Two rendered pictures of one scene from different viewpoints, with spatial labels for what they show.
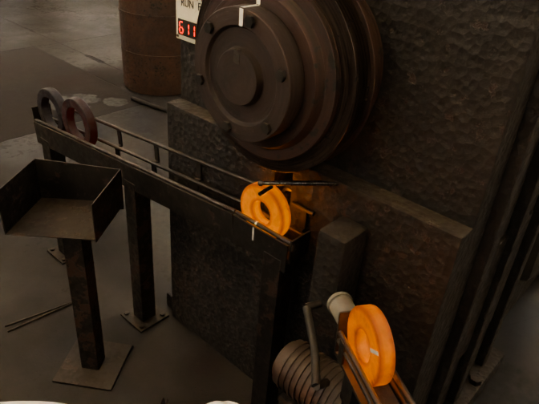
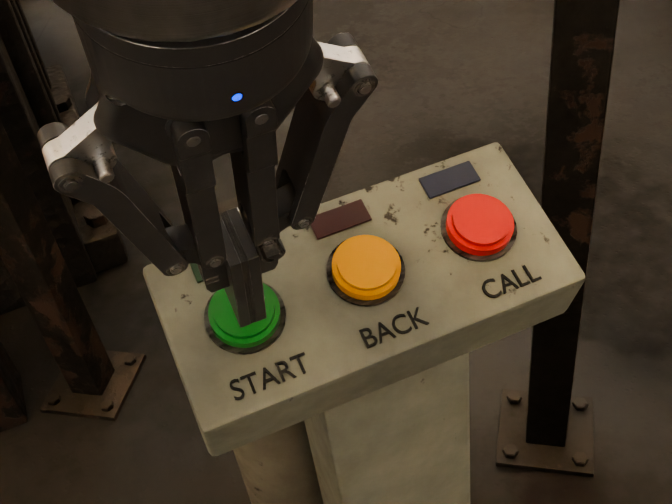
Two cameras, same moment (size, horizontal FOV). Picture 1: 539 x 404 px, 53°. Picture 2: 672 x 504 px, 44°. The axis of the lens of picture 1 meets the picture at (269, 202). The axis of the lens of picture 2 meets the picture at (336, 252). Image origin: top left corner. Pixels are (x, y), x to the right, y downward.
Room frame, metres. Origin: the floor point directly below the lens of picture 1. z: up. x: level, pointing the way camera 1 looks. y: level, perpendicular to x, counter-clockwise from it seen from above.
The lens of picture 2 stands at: (0.00, 0.26, 0.93)
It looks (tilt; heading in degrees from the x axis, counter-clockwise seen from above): 42 degrees down; 303
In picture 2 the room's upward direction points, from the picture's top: 9 degrees counter-clockwise
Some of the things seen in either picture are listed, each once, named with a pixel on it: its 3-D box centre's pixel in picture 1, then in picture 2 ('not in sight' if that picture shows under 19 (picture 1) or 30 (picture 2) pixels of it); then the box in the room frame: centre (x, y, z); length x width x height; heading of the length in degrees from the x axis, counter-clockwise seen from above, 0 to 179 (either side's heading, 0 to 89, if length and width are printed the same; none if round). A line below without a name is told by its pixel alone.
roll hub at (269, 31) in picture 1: (245, 75); not in sight; (1.10, 0.07, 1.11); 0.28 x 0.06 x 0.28; 50
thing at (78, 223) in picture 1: (75, 280); not in sight; (1.28, 0.58, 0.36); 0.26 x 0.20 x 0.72; 85
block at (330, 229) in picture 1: (338, 268); not in sight; (1.04, -0.18, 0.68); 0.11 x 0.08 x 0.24; 140
